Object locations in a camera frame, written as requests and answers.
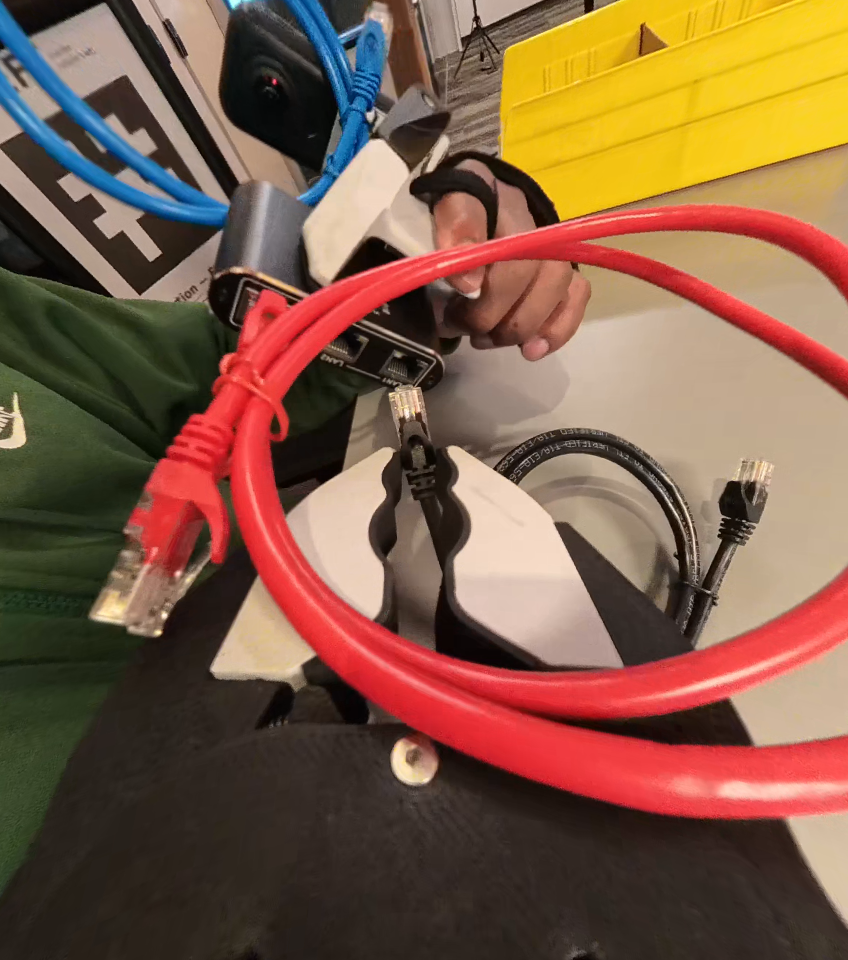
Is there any person's left hand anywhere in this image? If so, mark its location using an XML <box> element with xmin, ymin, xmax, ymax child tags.
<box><xmin>432</xmin><ymin>158</ymin><xmax>593</xmax><ymax>361</ymax></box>

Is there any black tripod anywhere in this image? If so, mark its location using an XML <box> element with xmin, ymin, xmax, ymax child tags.
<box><xmin>451</xmin><ymin>0</ymin><xmax>503</xmax><ymax>84</ymax></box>

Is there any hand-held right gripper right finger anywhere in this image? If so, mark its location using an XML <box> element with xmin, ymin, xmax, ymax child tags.
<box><xmin>435</xmin><ymin>446</ymin><xmax>625</xmax><ymax>673</ymax></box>

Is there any yellow plastic bin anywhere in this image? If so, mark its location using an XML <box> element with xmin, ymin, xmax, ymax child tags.
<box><xmin>499</xmin><ymin>0</ymin><xmax>848</xmax><ymax>220</ymax></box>

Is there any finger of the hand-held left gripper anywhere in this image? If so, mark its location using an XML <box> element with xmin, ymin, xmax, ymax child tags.
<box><xmin>301</xmin><ymin>138</ymin><xmax>464</xmax><ymax>289</ymax></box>

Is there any black ethernet adapter hub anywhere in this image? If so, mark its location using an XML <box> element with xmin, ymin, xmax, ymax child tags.
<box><xmin>210</xmin><ymin>180</ymin><xmax>449</xmax><ymax>396</ymax></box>

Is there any blue ethernet cable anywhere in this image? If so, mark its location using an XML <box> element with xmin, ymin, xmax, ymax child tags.
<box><xmin>0</xmin><ymin>0</ymin><xmax>395</xmax><ymax>226</ymax></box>

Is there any red ethernet cable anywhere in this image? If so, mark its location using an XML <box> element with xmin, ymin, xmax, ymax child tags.
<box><xmin>90</xmin><ymin>203</ymin><xmax>848</xmax><ymax>820</ymax></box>

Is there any black ethernet cable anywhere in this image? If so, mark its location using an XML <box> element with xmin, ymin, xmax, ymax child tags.
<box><xmin>385</xmin><ymin>383</ymin><xmax>778</xmax><ymax>706</ymax></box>

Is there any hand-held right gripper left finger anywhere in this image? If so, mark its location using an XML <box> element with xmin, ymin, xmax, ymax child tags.
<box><xmin>211</xmin><ymin>447</ymin><xmax>403</xmax><ymax>691</ymax></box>

